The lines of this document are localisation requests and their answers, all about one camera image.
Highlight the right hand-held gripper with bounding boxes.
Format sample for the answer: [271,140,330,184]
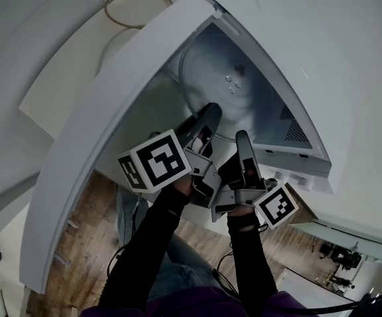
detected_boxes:
[210,129,299,230]

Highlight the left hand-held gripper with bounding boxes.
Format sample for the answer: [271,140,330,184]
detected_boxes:
[117,102,223,209]

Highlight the clear glass turntable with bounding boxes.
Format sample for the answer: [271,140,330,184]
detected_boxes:
[178,34,276,142]

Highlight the person's right forearm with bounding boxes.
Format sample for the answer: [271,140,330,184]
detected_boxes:
[226,209,280,302]

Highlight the person's left forearm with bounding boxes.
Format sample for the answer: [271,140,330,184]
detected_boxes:
[100,180,194,310]

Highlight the white microwave oven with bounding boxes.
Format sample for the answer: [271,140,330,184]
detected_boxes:
[19,0,382,295]

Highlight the frosted glass panel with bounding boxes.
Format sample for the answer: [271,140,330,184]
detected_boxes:
[288,218,382,266]

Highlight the black equipment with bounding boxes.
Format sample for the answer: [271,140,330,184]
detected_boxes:
[319,242,363,272]

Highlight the person's purple top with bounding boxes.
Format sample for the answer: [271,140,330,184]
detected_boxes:
[80,285,314,317]

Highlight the thin black cable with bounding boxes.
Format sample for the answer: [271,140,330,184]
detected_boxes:
[212,249,241,297]

